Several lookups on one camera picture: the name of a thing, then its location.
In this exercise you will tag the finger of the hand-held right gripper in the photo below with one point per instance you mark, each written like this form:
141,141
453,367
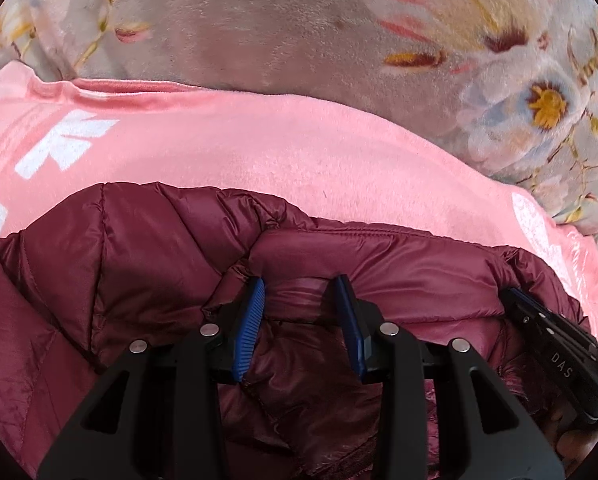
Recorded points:
534,310

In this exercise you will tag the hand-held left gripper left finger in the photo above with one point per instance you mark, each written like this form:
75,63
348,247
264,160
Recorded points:
249,330

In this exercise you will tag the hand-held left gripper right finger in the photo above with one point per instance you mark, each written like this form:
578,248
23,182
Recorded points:
351,330

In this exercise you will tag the maroon puffer jacket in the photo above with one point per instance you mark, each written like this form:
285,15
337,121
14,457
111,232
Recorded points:
154,260

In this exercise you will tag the pink printed blanket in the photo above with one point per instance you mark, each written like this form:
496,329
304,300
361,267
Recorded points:
279,150

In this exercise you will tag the grey floral blanket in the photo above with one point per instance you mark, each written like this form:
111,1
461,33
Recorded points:
279,25

